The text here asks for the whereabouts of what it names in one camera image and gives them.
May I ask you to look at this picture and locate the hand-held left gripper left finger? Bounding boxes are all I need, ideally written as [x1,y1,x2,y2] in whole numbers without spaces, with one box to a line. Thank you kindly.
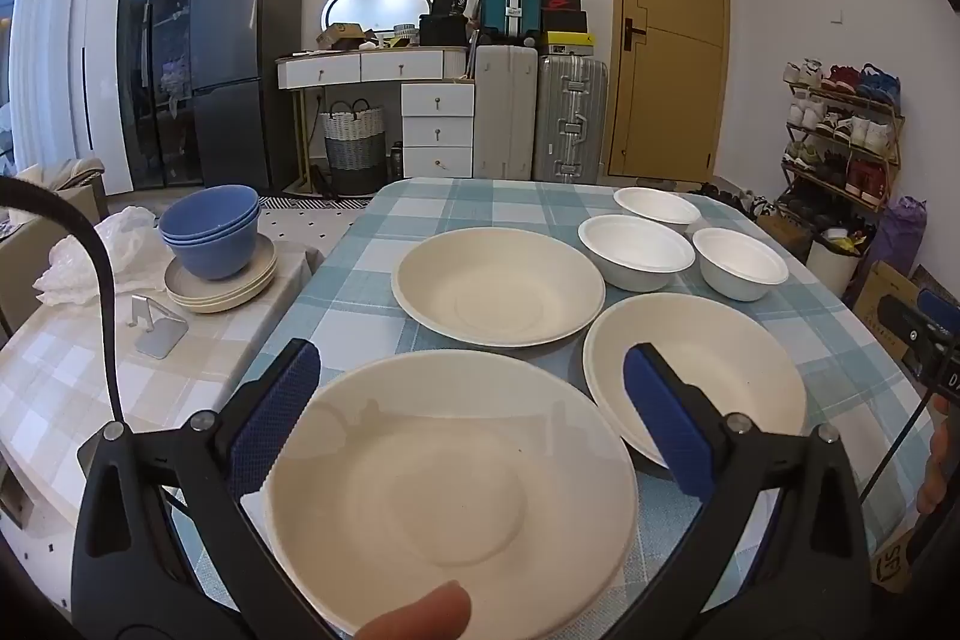
[70,338,335,640]

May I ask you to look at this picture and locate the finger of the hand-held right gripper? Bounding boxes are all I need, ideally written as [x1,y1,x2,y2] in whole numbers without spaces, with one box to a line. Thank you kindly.
[902,308,960,375]
[916,287,960,335]

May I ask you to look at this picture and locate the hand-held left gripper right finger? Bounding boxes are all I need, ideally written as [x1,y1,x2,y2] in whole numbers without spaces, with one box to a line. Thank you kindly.
[604,342,875,640]

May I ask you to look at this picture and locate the large cream plate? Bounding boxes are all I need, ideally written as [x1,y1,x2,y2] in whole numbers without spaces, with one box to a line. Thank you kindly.
[391,226,607,348]
[583,293,807,470]
[261,349,640,639]

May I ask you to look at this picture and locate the white bowl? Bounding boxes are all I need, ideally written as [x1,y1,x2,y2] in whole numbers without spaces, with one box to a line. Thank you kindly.
[613,187,702,234]
[577,214,696,293]
[692,227,790,302]

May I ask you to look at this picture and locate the person's right hand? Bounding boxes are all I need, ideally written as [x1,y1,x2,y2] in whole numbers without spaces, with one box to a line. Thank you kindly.
[916,389,960,517]

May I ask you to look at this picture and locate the person's left hand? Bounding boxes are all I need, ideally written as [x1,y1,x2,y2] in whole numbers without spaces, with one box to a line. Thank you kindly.
[352,581,473,640]

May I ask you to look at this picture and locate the large flat cardboard box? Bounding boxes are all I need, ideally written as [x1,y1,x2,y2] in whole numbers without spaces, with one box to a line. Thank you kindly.
[851,261,946,371]

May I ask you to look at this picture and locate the purple bag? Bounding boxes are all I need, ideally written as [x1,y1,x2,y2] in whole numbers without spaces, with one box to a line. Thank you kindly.
[844,195,929,300]

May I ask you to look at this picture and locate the white trash bin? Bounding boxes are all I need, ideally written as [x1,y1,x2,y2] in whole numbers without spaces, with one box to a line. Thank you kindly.
[806,226,863,300]

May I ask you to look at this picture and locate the silver phone stand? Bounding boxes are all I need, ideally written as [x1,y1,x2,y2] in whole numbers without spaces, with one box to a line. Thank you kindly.
[124,295,188,358]

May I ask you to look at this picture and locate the blue bowl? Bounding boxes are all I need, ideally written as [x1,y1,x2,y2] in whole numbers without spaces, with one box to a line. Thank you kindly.
[163,216,262,280]
[160,209,261,247]
[159,185,258,236]

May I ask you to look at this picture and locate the small brown cardboard box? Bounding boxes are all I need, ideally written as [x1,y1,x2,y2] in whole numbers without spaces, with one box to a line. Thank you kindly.
[757,211,815,259]

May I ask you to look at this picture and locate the dotted rug with striped border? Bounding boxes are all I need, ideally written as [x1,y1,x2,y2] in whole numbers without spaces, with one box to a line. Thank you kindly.
[255,194,376,270]

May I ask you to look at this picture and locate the scattered loose sneakers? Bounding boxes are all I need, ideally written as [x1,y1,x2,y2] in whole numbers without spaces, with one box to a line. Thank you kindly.
[686,181,788,221]

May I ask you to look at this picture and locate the beige checked tablecloth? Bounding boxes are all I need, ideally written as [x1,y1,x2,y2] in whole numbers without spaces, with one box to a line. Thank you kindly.
[0,227,316,558]

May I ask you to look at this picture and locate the gold metal shoe rack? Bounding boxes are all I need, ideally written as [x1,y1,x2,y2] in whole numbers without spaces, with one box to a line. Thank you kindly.
[780,77,905,214]

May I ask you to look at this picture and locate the white plastic bag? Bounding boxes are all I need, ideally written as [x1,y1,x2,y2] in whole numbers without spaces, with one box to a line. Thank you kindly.
[31,205,170,304]

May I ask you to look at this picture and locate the rows of assorted shoes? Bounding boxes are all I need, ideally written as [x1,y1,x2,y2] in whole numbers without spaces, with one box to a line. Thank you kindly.
[780,56,905,214]

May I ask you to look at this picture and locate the woven grey white basket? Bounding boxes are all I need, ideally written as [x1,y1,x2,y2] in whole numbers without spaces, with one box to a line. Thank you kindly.
[321,98,386,195]

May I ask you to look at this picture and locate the white drawer unit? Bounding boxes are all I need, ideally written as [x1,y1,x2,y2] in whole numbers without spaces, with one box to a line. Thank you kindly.
[400,82,476,179]

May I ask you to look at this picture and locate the silver suitcase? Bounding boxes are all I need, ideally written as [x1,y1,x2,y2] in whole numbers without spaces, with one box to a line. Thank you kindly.
[534,53,610,185]

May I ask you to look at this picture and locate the yellow wooden door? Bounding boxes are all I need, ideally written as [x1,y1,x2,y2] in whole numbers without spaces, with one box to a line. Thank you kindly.
[606,0,730,185]

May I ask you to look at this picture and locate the beige suitcase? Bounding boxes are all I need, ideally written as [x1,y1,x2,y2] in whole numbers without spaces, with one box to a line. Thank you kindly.
[472,44,539,181]

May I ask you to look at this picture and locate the grey fridge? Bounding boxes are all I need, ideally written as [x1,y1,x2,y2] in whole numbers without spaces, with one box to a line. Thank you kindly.
[189,0,305,191]

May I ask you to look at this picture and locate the white vanity desk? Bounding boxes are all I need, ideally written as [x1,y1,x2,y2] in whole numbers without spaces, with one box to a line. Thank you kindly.
[276,45,475,195]

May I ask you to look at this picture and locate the small open cardboard box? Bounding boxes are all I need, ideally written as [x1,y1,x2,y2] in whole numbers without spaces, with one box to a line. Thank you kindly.
[316,23,376,50]

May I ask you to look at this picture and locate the yellow black box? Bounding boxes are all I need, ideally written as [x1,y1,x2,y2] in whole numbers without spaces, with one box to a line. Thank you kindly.
[545,31,597,58]

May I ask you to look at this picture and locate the white wardrobe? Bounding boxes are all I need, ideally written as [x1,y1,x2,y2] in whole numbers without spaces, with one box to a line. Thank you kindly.
[79,0,140,195]

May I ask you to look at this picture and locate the black glass cabinet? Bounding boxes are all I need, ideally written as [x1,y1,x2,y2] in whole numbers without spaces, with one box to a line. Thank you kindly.
[116,0,218,191]

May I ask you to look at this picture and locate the oval lit mirror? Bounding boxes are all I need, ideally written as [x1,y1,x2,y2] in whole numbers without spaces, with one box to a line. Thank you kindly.
[321,0,430,35]

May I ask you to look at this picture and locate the thin black cable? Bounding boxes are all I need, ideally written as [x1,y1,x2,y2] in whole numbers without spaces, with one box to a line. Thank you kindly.
[859,396,932,506]

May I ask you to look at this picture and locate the thick black cable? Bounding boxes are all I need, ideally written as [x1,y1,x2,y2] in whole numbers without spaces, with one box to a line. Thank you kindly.
[0,175,128,425]

